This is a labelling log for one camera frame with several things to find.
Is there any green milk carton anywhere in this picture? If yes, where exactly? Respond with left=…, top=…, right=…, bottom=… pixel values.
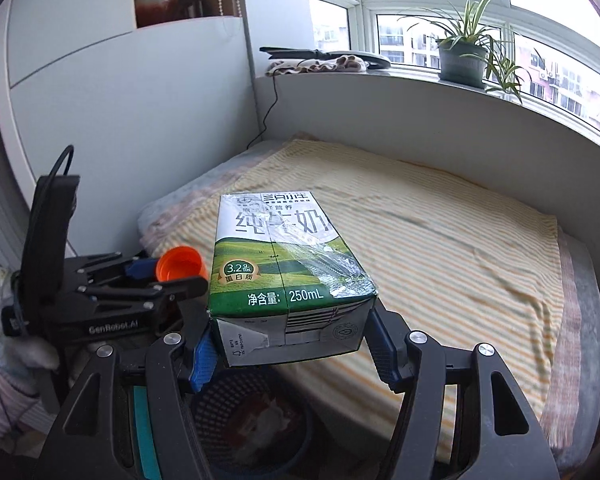
left=208, top=191, right=377, bottom=367

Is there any white gloved left hand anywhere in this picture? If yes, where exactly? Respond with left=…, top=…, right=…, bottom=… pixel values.
left=0, top=336, right=59, bottom=398

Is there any blue plastic waste basket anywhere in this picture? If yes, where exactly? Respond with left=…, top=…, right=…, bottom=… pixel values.
left=190, top=367, right=314, bottom=479

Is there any yellow striped towel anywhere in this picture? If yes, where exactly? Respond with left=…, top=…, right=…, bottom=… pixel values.
left=172, top=138, right=566, bottom=463

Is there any white cabinet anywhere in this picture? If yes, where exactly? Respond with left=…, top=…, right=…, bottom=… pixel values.
left=0, top=0, right=257, bottom=254

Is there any black flat device on sill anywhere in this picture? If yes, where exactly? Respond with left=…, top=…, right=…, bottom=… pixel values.
left=259, top=47, right=392, bottom=70

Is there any beige folded cloth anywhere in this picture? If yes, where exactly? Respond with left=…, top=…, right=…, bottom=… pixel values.
left=265, top=55, right=367, bottom=77

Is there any potted spider plant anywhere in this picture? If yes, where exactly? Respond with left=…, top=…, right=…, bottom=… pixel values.
left=407, top=0, right=524, bottom=104

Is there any black power cable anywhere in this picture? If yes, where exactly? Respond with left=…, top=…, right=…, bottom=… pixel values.
left=244, top=66, right=322, bottom=151

